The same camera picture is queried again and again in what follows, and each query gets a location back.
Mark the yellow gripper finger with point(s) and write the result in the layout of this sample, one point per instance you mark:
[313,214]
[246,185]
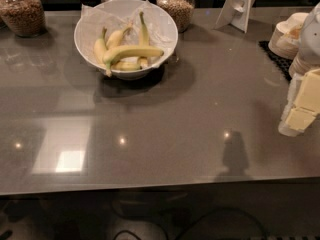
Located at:
[308,95]
[300,119]

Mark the large front banana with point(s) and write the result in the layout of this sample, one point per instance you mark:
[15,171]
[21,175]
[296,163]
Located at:
[118,53]

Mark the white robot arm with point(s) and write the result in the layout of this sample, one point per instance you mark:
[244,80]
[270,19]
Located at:
[309,39]

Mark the right upright banana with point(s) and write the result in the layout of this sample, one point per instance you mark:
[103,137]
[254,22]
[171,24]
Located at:
[143,39]

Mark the upright banana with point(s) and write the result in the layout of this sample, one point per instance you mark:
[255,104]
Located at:
[116,37]
[143,39]

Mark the bottom small banana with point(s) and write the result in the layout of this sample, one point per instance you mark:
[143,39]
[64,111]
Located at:
[126,66]

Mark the middle upright banana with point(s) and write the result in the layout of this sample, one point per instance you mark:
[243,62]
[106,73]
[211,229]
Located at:
[116,37]

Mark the left banana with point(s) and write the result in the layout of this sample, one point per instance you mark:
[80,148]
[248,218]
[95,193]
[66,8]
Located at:
[100,47]

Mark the white bowl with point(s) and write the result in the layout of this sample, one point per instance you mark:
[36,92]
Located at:
[156,27]

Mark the black rubber mat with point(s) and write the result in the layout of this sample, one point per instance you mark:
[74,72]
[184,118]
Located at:
[282,64]

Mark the white folded card stand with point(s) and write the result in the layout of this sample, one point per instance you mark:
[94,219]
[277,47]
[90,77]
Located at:
[235,13]

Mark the right glass grain jar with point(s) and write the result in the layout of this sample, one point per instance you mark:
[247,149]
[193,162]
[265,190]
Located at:
[181,11]

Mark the glass grain jar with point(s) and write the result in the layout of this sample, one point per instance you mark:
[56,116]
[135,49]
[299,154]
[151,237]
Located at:
[181,11]
[25,18]

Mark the left glass grain jar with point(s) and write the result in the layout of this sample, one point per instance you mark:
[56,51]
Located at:
[25,18]

